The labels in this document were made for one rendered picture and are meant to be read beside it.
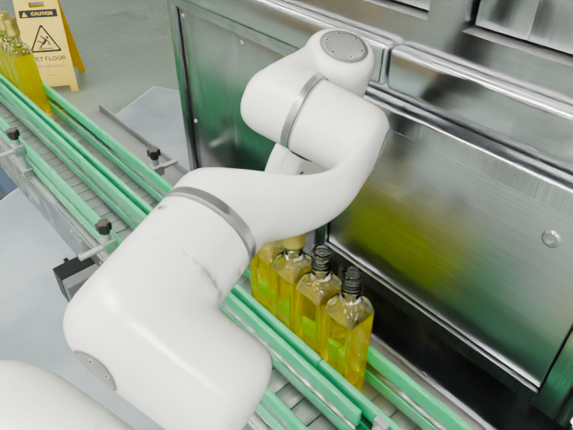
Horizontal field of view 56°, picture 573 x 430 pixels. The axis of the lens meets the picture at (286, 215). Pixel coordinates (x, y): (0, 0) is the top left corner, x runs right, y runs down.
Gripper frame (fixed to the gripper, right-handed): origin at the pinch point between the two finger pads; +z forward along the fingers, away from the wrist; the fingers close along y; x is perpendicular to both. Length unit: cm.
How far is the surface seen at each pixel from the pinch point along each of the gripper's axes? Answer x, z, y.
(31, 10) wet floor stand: -284, 164, -64
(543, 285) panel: 29.8, -9.3, -13.2
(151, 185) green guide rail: -42, 41, -2
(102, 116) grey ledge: -84, 59, -11
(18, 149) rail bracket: -71, 45, 17
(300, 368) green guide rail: 15.4, 18.5, 6.9
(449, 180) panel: 13.0, -11.8, -13.3
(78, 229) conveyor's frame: -42, 44, 16
